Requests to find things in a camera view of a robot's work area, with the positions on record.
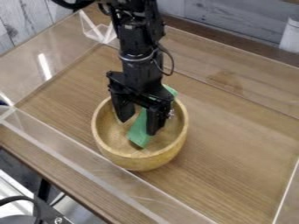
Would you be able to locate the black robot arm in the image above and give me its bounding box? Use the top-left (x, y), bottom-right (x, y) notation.
top-left (107, 0), bottom-right (174, 136)

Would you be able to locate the brown wooden bowl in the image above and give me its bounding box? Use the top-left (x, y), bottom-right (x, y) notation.
top-left (91, 97), bottom-right (190, 172)

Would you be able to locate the white cylindrical container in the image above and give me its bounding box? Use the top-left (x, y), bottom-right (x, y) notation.
top-left (279, 14), bottom-right (299, 54)

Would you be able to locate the black table leg bracket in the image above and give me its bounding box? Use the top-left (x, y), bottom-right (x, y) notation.
top-left (34, 178), bottom-right (74, 224)

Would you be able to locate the black cable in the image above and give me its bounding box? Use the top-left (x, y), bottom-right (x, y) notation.
top-left (0, 195), bottom-right (45, 224)

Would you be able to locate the green rectangular block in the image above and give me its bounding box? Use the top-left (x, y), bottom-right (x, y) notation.
top-left (126, 83), bottom-right (181, 149)

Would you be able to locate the clear acrylic tray wall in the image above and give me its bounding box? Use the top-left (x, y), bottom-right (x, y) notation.
top-left (0, 10), bottom-right (299, 224)

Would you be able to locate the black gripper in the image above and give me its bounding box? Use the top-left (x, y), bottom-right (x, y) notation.
top-left (107, 53), bottom-right (174, 136)

